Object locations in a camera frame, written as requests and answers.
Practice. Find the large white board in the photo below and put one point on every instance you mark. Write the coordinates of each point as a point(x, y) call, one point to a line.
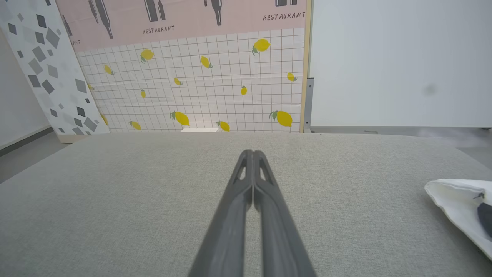
point(399, 61)

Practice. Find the grey metal stand leg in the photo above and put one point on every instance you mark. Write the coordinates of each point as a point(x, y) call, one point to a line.
point(309, 104)

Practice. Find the grey speckled white panel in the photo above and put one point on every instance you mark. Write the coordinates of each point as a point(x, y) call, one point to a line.
point(50, 73)

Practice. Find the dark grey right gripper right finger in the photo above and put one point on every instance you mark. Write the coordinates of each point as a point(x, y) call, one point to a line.
point(280, 238)

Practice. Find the white and black long-sleeve shirt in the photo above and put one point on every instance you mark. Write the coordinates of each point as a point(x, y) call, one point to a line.
point(457, 204)

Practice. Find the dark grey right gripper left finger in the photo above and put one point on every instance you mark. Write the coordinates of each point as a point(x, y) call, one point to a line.
point(230, 231)

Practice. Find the lemon print tile partition panel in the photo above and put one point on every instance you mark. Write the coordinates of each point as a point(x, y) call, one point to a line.
point(215, 77)

